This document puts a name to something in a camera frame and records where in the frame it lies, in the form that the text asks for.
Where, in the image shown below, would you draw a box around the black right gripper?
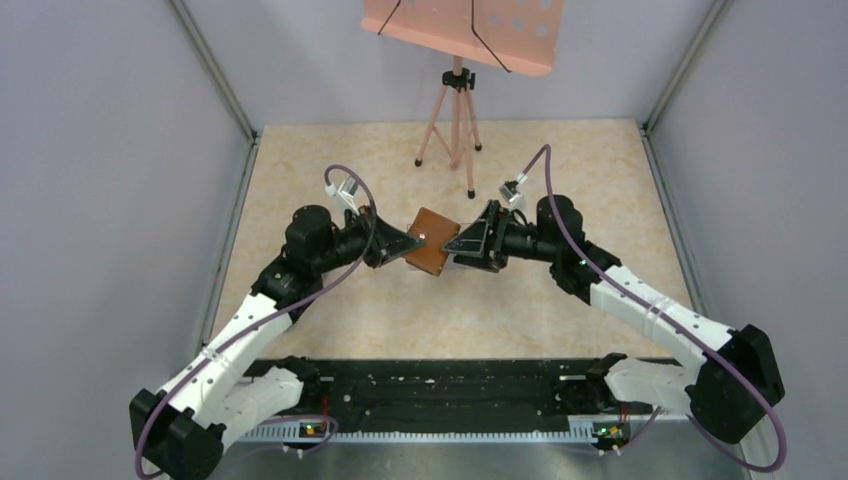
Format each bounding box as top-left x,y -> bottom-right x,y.
443,200 -> 559,273

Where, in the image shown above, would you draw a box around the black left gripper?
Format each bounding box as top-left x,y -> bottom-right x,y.
314,204 -> 424,274

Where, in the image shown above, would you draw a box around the brown leather card holder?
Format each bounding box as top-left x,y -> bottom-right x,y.
403,207 -> 461,277

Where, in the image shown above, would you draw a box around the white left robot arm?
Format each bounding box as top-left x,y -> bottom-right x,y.
130,205 -> 424,479

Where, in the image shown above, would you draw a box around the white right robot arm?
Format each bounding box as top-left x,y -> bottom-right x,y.
443,194 -> 785,444

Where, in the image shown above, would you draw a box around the pink music stand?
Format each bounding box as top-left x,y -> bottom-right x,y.
361,0 -> 566,199

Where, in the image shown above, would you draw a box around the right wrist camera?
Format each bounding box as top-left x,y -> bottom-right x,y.
499,180 -> 525,210

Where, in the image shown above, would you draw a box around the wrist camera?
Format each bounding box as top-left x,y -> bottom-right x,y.
325,176 -> 359,214
499,180 -> 525,210

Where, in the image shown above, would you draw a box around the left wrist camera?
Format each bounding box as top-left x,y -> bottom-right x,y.
325,176 -> 359,214

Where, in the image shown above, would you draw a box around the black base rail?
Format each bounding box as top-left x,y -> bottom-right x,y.
282,359 -> 652,438

